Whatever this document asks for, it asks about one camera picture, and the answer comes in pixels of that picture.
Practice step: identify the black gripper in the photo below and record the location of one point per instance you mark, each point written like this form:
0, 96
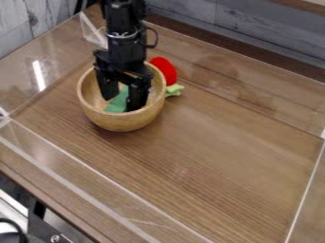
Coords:
119, 63

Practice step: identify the green rectangular block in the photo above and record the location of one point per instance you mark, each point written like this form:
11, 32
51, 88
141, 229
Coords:
118, 104

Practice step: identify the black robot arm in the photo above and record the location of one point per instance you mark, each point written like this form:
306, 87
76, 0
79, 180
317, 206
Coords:
125, 14

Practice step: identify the brown wooden bowl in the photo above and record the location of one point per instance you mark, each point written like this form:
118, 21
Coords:
127, 121

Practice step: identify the red plush strawberry toy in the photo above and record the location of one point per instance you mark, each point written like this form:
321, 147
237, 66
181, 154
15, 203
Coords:
169, 71

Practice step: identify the clear acrylic corner bracket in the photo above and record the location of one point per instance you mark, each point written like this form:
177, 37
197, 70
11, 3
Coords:
94, 35

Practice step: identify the black table leg mount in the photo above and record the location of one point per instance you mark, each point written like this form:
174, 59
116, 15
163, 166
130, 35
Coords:
39, 228

